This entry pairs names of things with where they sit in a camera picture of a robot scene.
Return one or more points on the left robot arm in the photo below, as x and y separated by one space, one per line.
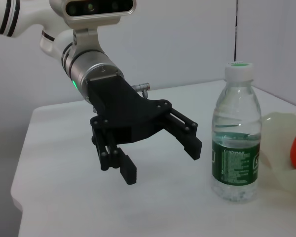
93 64

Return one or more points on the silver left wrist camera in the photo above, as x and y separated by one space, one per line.
98 17

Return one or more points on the clear water bottle green label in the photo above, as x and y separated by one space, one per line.
236 160

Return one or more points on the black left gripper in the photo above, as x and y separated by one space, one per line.
123 113

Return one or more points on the pale green glass fruit plate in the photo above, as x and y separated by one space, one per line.
281 138

